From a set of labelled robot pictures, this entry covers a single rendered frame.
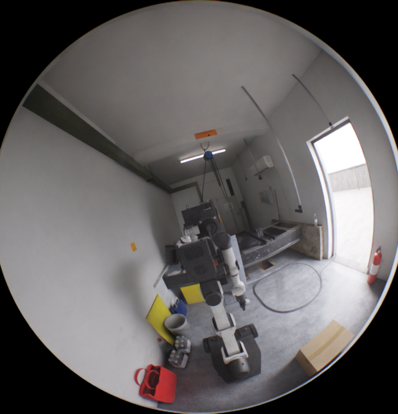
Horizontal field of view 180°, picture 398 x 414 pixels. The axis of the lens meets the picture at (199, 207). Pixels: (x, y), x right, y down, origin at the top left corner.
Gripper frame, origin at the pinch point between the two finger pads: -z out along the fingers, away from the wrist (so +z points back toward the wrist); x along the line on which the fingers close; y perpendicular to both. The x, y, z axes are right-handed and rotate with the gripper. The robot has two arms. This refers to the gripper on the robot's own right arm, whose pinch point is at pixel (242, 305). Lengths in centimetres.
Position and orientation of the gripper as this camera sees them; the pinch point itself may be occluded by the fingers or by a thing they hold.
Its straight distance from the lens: 140.7
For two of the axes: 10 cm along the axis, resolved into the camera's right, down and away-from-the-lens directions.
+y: -9.5, 3.1, 0.4
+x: 0.2, -0.5, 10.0
